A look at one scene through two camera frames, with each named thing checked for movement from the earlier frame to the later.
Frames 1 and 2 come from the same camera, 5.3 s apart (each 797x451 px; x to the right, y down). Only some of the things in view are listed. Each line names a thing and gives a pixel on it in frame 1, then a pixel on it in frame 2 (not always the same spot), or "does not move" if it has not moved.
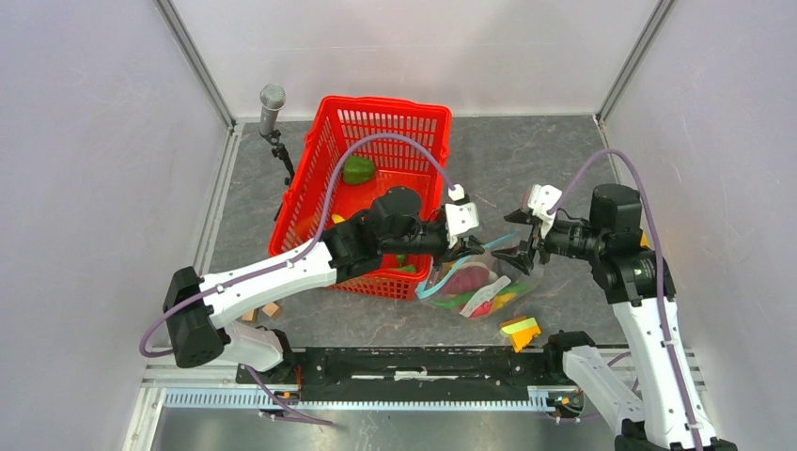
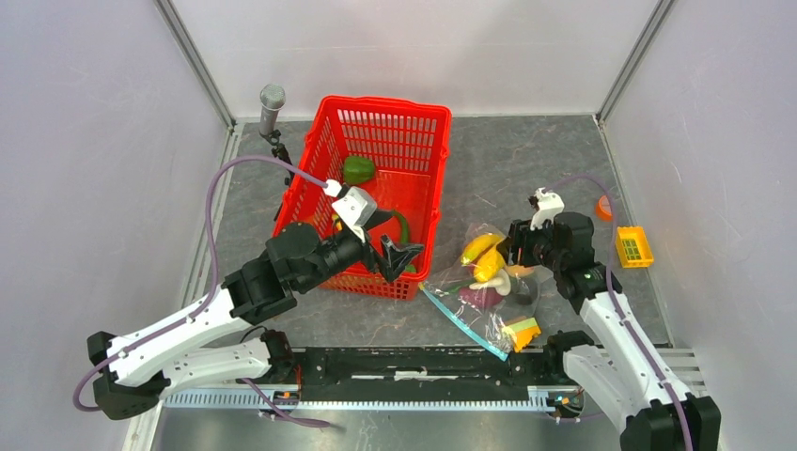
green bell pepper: [357, 170] does not move
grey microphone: [273, 100] does not move
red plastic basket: [354, 150] does not move
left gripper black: [472, 247] → [393, 258]
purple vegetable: [465, 279] → [485, 298]
